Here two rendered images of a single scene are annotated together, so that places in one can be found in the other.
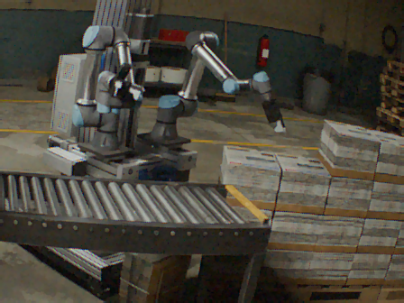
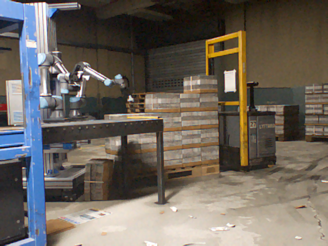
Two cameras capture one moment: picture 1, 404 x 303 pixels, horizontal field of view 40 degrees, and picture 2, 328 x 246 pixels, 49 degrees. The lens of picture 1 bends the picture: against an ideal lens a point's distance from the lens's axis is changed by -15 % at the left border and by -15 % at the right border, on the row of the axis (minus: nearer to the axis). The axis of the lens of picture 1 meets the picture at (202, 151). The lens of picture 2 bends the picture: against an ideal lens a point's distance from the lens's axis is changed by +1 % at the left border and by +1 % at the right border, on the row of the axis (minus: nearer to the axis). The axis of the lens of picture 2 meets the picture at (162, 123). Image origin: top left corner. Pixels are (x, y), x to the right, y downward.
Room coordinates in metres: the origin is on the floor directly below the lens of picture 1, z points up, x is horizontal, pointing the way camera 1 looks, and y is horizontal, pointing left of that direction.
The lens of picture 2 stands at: (-0.60, 1.19, 0.93)
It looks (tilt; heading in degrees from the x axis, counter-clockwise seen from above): 3 degrees down; 333
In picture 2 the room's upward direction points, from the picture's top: 2 degrees counter-clockwise
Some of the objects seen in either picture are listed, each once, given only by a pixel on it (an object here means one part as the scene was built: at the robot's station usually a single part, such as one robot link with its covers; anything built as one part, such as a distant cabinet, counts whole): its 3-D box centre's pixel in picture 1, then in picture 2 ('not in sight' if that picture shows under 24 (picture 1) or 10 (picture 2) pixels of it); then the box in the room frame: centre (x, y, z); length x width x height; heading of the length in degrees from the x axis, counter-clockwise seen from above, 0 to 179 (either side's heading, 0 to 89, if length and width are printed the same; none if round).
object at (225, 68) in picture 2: not in sight; (226, 78); (3.47, -1.88, 1.28); 0.57 x 0.01 x 0.65; 4
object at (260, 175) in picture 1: (309, 234); (154, 146); (3.39, -0.70, 0.42); 1.17 x 0.39 x 0.83; 94
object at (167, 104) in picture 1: (169, 107); (75, 102); (3.57, 0.22, 0.98); 0.13 x 0.12 x 0.14; 143
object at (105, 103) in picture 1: (108, 101); (65, 88); (2.86, 0.46, 1.12); 0.11 x 0.08 x 0.11; 120
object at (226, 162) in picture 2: not in sight; (222, 155); (3.46, -1.78, 0.20); 0.62 x 0.05 x 0.30; 4
